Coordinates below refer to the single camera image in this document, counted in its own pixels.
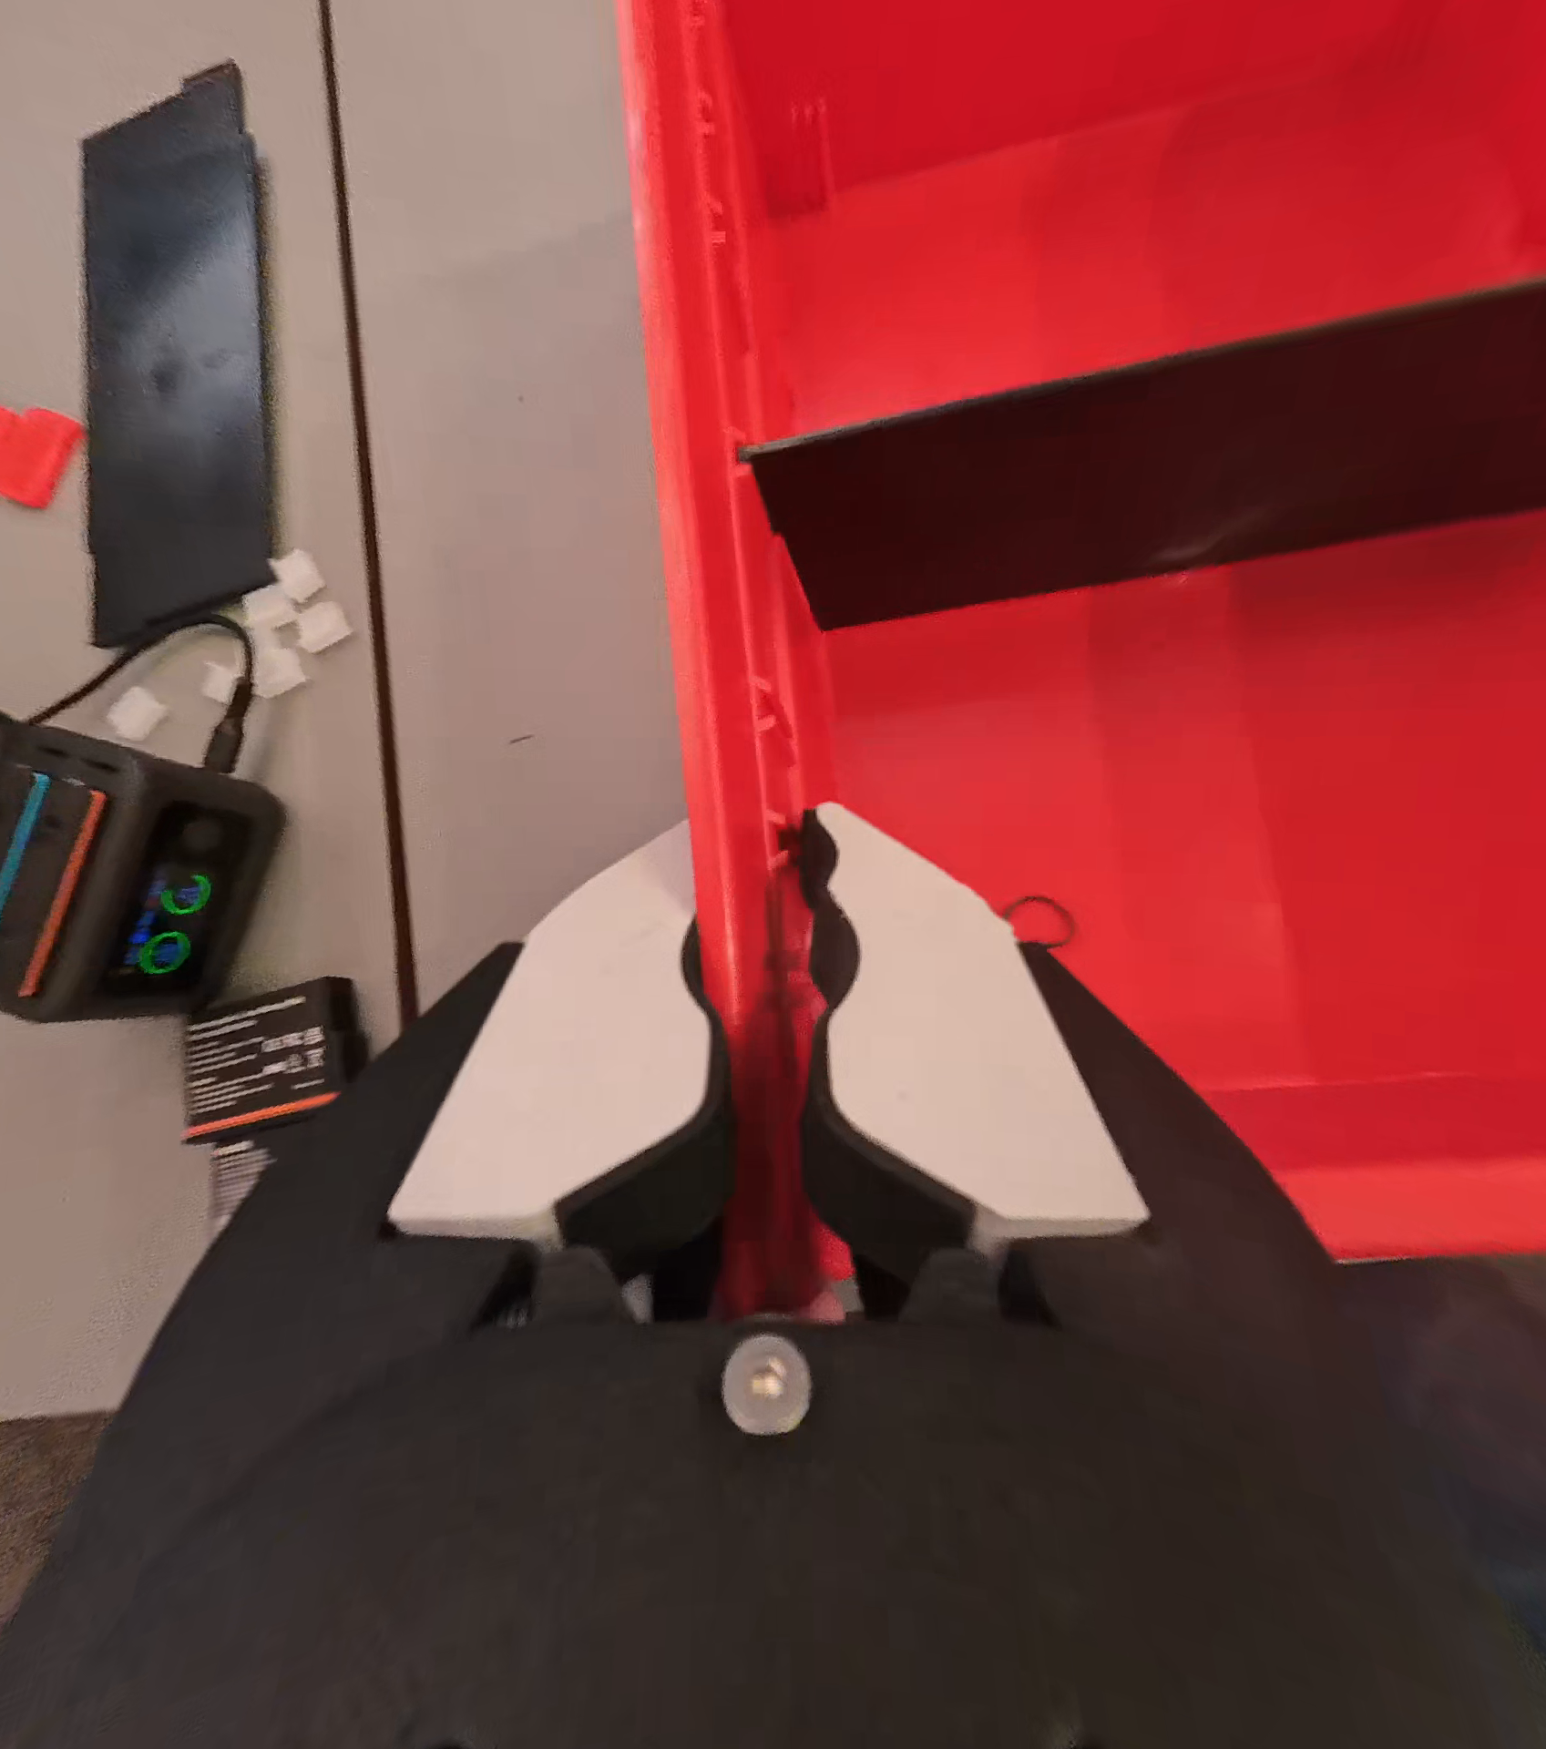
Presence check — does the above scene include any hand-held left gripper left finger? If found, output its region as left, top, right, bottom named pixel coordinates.
left=384, top=819, right=736, bottom=1246

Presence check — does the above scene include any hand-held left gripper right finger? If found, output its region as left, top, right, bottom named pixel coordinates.
left=796, top=803, right=1152, bottom=1257

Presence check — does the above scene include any red plastic bin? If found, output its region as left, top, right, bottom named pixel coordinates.
left=614, top=0, right=1546, bottom=1320

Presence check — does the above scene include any cluster of white plastic clips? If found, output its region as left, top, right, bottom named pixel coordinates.
left=105, top=548, right=353, bottom=743

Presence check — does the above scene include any black battery charger case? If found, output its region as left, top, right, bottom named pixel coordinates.
left=0, top=683, right=286, bottom=1023

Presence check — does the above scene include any red plastic clip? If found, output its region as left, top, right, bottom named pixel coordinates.
left=0, top=398, right=85, bottom=511

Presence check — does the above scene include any thin black charger cable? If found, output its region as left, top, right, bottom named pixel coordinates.
left=27, top=613, right=258, bottom=776

